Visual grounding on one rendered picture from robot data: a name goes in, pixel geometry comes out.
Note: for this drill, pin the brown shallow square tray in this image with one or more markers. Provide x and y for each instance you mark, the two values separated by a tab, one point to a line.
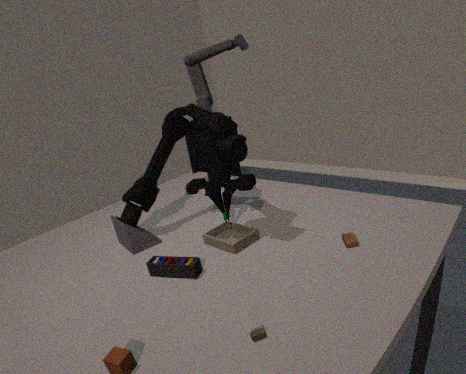
231	238

